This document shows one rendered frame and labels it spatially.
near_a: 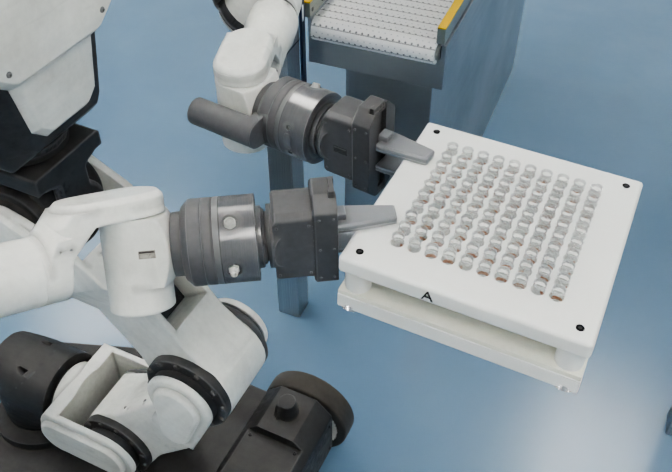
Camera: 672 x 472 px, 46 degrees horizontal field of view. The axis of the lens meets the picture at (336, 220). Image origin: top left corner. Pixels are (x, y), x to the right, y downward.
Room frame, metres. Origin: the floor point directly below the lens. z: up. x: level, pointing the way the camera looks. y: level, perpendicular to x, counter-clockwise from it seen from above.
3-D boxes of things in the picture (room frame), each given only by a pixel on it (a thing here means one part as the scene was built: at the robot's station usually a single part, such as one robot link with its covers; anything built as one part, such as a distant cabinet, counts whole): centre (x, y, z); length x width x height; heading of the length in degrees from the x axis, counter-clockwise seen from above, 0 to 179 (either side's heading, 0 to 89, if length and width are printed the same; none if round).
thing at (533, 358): (0.59, -0.16, 0.98); 0.24 x 0.24 x 0.02; 64
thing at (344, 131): (0.75, 0.00, 1.02); 0.12 x 0.10 x 0.13; 57
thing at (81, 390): (0.87, 0.42, 0.28); 0.21 x 0.20 x 0.13; 65
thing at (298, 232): (0.57, 0.06, 1.02); 0.12 x 0.10 x 0.13; 97
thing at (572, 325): (0.59, -0.16, 1.03); 0.25 x 0.24 x 0.02; 154
